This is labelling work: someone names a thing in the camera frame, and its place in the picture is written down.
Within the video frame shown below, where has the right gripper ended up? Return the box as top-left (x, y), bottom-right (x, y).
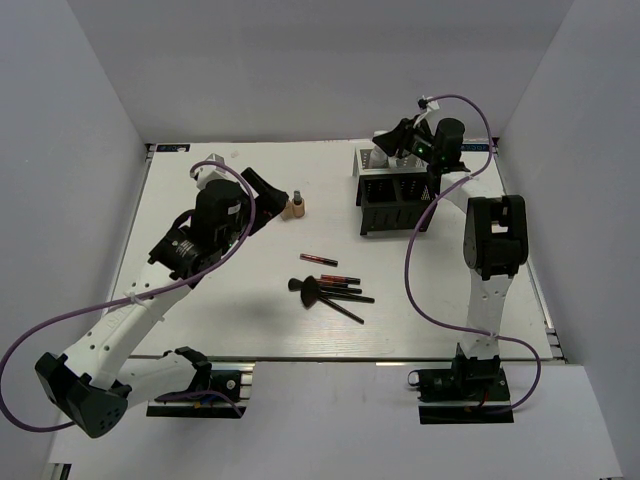
top-left (373, 114), bottom-right (440, 164)

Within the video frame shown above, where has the foundation bottle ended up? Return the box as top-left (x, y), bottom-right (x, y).
top-left (291, 190), bottom-right (306, 219)
top-left (280, 200), bottom-right (294, 221)

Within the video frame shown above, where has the pink teal cosmetic tube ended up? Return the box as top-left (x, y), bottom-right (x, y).
top-left (368, 146), bottom-right (389, 169)

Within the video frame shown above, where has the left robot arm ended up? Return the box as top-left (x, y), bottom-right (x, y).
top-left (35, 166), bottom-right (288, 438)

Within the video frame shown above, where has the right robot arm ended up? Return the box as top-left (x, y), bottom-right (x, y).
top-left (373, 118), bottom-right (529, 399)

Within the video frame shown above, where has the black round makeup brush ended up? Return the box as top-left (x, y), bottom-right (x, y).
top-left (287, 278), bottom-right (362, 295)

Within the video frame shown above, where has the black fan makeup brush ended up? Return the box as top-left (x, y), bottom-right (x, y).
top-left (300, 276), bottom-right (365, 325)

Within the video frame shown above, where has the black metal organizer rack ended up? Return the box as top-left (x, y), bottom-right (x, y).
top-left (356, 172), bottom-right (436, 236)

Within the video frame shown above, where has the red black lip gloss tube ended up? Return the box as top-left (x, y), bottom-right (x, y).
top-left (299, 253), bottom-right (339, 267)

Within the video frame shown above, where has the white table board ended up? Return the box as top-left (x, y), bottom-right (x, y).
top-left (115, 141), bottom-right (470, 359)

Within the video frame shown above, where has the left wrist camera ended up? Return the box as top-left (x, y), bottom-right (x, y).
top-left (190, 154), bottom-right (228, 190)

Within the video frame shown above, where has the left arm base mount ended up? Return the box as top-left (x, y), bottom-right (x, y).
top-left (146, 362), bottom-right (255, 420)

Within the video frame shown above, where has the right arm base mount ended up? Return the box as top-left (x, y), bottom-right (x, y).
top-left (407, 369), bottom-right (514, 425)

